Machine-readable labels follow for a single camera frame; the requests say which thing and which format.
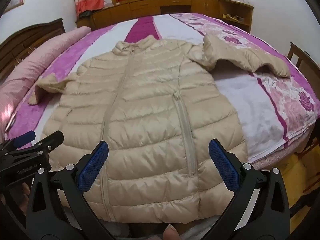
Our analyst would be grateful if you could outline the person's right hand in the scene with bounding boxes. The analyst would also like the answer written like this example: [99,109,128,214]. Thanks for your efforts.
[163,225,181,240]

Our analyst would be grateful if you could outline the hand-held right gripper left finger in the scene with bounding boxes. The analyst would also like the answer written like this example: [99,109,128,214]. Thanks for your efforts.
[26,141,118,240]

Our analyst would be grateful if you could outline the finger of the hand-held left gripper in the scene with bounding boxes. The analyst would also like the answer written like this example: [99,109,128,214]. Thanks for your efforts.
[34,131,65,157]
[0,131,36,153]

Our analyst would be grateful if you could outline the person's left hand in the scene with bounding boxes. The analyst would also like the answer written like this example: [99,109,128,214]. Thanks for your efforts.
[14,182,32,213]

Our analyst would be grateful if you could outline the wooden cabinet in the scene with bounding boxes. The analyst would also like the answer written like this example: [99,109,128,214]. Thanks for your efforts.
[75,0,254,34]

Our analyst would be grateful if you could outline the dark cloth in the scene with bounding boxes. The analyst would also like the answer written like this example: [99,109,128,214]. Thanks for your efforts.
[77,10,100,19]

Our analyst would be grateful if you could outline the pink bolster pillow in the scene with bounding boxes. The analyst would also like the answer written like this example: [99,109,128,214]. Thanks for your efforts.
[0,26,92,140]

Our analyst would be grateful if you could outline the dark wooden headboard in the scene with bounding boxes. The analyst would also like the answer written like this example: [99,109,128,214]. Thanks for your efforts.
[0,18,66,80]

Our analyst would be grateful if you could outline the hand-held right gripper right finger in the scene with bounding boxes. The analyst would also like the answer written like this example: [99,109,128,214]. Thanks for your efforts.
[207,139,291,240]

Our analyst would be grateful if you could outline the purple floral bedsheet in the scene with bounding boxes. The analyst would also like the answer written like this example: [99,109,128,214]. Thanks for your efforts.
[5,12,320,165]

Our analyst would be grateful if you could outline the beige puffer jacket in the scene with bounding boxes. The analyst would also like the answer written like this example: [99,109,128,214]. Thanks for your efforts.
[29,35,291,224]

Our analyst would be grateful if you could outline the wooden chair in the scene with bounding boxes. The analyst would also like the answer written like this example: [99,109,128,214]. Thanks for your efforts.
[286,42,320,68]

